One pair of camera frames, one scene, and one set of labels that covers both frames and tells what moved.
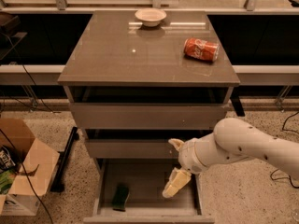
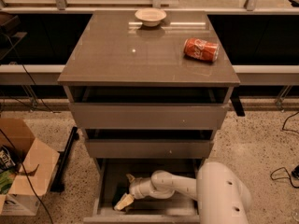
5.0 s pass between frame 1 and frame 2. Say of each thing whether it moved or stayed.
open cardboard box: stayed
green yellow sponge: stayed
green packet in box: stayed
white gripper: moved
